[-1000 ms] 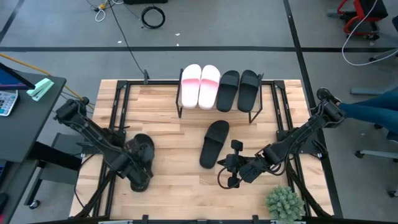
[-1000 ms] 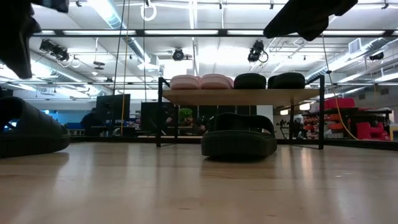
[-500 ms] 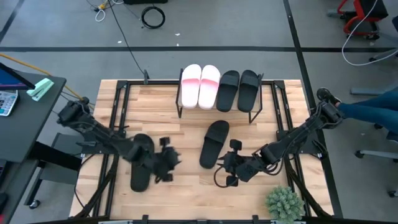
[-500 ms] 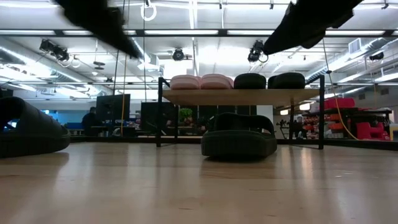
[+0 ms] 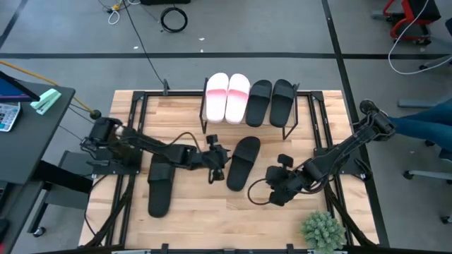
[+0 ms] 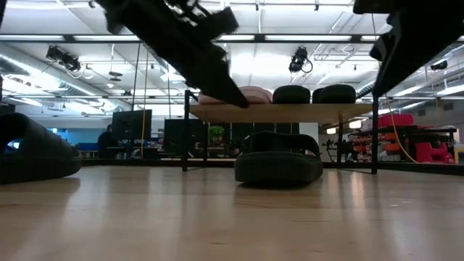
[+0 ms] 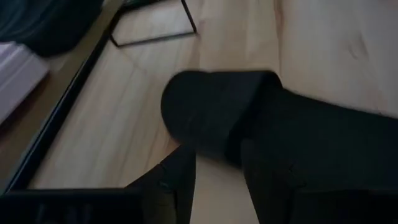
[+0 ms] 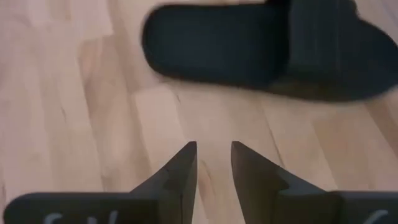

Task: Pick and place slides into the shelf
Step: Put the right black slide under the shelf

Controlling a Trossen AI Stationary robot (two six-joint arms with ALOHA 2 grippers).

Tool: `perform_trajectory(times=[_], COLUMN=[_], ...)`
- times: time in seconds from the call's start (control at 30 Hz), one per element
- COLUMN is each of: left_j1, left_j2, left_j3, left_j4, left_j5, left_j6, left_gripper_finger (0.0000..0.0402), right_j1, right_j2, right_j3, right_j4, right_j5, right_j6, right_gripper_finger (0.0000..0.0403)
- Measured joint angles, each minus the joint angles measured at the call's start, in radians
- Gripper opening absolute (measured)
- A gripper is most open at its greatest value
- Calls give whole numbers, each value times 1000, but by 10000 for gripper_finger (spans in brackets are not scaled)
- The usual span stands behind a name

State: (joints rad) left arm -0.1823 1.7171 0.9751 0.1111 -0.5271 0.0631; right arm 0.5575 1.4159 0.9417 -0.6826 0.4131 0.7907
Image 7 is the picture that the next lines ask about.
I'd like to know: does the black slide sandal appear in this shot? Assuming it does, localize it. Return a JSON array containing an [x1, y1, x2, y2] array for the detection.
[[0, 0, 105, 58], [160, 70, 398, 195]]

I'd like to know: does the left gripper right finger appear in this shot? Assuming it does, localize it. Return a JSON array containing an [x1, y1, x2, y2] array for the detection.
[[241, 138, 312, 224]]

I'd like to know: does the wooden shelf with black legs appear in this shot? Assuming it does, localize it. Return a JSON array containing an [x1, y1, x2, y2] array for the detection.
[[0, 0, 198, 194]]

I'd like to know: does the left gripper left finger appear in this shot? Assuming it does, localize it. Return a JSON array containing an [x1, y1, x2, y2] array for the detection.
[[124, 145, 197, 224]]

